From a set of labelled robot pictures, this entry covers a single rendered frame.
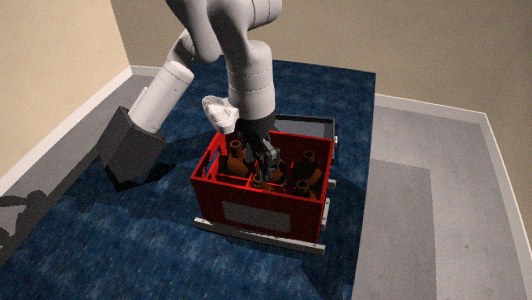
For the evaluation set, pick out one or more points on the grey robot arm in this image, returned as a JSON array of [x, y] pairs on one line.
[[249, 67]]

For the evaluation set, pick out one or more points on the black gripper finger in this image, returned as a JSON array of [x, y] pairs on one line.
[[271, 159], [247, 148]]

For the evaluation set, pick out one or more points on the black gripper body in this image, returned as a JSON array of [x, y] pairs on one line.
[[260, 128]]

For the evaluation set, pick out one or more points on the red crate with dividers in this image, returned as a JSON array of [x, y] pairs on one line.
[[229, 200]]

